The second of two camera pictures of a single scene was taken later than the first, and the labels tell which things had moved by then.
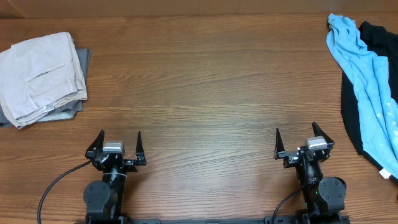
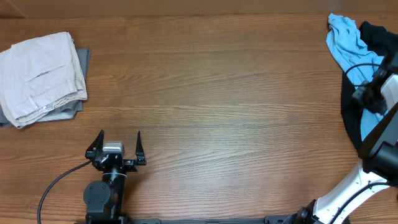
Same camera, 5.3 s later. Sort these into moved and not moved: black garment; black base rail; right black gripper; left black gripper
Moved: right black gripper
Not moved: black base rail; black garment; left black gripper
